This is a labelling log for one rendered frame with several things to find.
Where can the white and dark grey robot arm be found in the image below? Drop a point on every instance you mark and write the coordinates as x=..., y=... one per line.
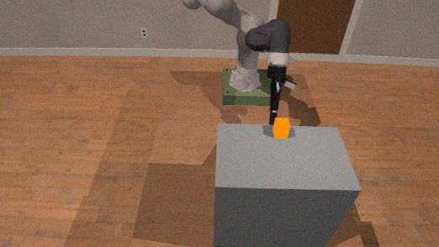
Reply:
x=274, y=37

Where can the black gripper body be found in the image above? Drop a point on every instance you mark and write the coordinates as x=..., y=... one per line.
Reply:
x=276, y=73

